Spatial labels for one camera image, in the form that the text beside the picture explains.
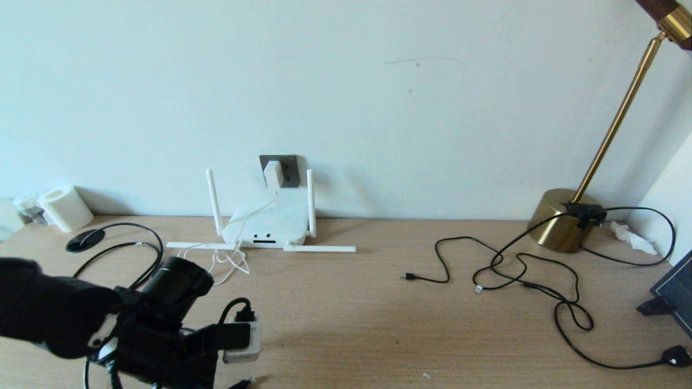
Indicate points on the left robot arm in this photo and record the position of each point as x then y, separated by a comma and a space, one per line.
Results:
48, 302

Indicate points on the white power adapter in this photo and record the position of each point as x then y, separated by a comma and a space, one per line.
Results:
273, 174

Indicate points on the white paper roll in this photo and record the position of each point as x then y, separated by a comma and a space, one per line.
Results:
67, 209

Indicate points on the grey wall socket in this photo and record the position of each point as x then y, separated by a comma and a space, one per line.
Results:
292, 173

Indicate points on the brass desk lamp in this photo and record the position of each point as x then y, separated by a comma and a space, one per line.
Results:
557, 221

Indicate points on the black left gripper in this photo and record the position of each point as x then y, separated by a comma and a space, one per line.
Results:
162, 356

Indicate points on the white wifi router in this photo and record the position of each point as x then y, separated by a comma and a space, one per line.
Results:
270, 221

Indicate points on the crumpled white tissue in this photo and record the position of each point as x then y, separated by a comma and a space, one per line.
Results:
630, 236

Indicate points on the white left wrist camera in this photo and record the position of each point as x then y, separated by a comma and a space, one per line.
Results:
243, 355

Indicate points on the translucent plastic object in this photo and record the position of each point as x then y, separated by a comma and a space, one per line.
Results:
8, 219

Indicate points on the small clear jar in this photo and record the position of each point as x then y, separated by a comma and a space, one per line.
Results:
30, 208

